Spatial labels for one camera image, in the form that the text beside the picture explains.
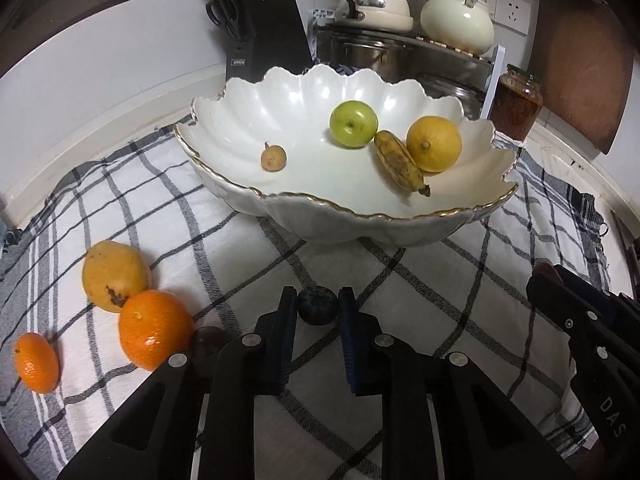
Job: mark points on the spotted yellow banana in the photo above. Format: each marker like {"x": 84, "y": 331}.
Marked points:
{"x": 397, "y": 160}

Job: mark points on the cream saucepan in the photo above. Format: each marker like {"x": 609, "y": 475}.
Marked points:
{"x": 375, "y": 17}

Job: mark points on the dark plum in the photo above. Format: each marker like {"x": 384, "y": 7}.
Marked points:
{"x": 210, "y": 342}

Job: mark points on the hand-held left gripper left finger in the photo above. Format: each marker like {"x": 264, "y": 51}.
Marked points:
{"x": 286, "y": 345}

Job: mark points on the black kitchen scissors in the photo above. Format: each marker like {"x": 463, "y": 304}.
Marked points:
{"x": 225, "y": 12}

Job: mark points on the cream kettle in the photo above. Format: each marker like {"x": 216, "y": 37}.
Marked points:
{"x": 457, "y": 22}

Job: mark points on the small mandarin orange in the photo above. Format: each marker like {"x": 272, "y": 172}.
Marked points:
{"x": 36, "y": 364}

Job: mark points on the white scalloped bowl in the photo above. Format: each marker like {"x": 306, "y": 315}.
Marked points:
{"x": 310, "y": 180}

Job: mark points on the yellow mango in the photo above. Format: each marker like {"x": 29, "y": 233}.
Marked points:
{"x": 112, "y": 272}

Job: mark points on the blueberry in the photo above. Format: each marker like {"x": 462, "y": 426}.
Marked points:
{"x": 317, "y": 305}

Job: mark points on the grey white plaid cloth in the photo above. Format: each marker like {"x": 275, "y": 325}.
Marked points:
{"x": 400, "y": 290}

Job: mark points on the yellow lemon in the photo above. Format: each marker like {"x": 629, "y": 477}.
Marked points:
{"x": 434, "y": 144}

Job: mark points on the brown wooden cutting board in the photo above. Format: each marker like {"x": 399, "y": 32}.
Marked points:
{"x": 585, "y": 55}

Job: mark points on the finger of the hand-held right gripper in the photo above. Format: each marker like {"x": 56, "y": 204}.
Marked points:
{"x": 595, "y": 295}
{"x": 560, "y": 310}

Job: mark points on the glass jar of red sauce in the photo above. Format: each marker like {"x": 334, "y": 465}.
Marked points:
{"x": 515, "y": 105}

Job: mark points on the white kitchen rack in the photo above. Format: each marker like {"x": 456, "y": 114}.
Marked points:
{"x": 492, "y": 80}

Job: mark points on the large orange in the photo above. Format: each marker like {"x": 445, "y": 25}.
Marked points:
{"x": 152, "y": 330}

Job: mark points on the green apple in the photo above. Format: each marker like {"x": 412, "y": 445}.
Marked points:
{"x": 352, "y": 124}

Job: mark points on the black knife block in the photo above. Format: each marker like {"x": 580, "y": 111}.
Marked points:
{"x": 272, "y": 30}

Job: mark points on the brown longan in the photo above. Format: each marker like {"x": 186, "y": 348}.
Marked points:
{"x": 273, "y": 157}

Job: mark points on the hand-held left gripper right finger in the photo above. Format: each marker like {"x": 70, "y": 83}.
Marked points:
{"x": 351, "y": 355}

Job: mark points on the large steel pot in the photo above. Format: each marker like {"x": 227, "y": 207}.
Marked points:
{"x": 365, "y": 57}

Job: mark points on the steel pot with lid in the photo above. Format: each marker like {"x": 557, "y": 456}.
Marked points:
{"x": 450, "y": 95}

